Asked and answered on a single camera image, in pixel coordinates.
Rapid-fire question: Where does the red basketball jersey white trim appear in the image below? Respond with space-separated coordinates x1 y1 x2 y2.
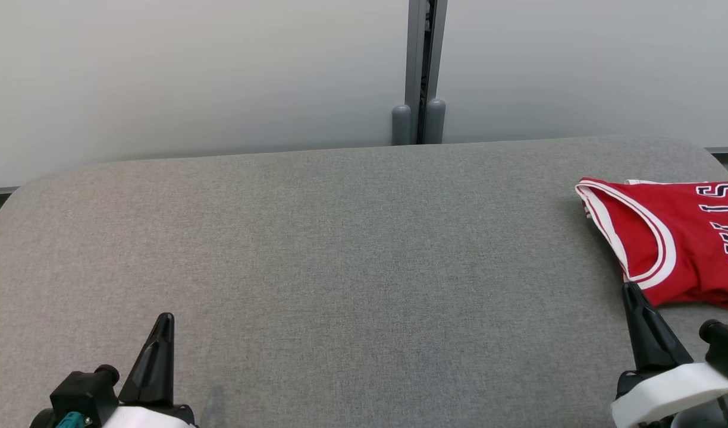
575 177 728 310

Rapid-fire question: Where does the grey partition post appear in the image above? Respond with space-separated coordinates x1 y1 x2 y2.
391 0 448 146

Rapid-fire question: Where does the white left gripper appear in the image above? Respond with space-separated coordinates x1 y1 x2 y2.
99 313 197 428

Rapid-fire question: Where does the teal left cable connector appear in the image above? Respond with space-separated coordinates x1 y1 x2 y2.
55 411 94 428

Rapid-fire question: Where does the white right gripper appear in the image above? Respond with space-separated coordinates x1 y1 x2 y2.
611 284 728 428

